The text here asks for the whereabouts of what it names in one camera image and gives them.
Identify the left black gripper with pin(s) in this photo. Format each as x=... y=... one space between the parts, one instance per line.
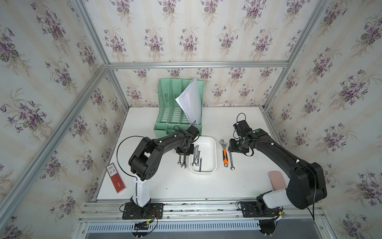
x=179 y=151

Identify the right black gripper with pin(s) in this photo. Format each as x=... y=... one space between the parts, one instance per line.
x=232 y=147

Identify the large silver wrench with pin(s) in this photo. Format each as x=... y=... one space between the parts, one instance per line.
x=184 y=165

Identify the white plastic storage box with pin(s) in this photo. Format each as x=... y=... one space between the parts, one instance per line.
x=207 y=148

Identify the orange handled adjustable wrench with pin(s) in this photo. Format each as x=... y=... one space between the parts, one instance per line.
x=224 y=152

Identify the silver combination wrench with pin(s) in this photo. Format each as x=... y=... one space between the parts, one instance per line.
x=232 y=167

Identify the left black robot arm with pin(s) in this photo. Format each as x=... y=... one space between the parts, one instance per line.
x=146 y=159

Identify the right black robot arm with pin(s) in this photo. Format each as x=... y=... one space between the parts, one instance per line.
x=306 y=180

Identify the silver wrench in box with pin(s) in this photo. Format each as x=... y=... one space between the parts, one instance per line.
x=196 y=156

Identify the green file organizer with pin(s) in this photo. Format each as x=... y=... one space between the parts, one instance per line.
x=170 y=116

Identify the pink case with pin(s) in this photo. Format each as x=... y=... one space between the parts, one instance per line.
x=277 y=180

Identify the white paper stack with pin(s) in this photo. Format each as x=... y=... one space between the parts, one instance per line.
x=190 y=102

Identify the red card package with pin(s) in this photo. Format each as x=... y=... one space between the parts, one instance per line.
x=115 y=178

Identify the small circuit board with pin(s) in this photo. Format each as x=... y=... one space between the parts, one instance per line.
x=141 y=226

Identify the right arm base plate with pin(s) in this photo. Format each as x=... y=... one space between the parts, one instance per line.
x=256 y=209

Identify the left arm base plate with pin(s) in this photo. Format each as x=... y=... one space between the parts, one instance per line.
x=131 y=211

